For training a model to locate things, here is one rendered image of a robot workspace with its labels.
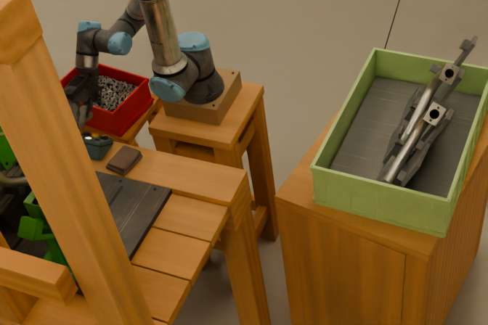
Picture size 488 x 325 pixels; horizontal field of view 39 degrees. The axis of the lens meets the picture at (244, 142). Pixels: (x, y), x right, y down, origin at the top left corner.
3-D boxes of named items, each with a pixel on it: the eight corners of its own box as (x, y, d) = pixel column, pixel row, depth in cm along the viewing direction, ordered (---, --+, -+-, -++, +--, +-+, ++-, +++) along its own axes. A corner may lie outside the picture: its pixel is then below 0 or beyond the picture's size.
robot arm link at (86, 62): (90, 56, 229) (69, 53, 232) (89, 70, 230) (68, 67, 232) (103, 56, 236) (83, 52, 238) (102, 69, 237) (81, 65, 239)
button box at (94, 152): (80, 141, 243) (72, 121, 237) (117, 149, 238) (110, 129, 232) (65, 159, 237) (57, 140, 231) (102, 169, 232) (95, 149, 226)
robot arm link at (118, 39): (135, 22, 227) (107, 17, 232) (116, 42, 221) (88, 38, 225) (141, 40, 233) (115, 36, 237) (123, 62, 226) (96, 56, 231)
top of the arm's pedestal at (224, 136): (187, 79, 270) (186, 71, 267) (264, 93, 259) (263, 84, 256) (149, 135, 249) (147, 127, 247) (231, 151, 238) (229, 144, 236)
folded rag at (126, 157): (124, 177, 223) (122, 170, 221) (105, 169, 227) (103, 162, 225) (144, 157, 229) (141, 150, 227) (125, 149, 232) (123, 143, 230)
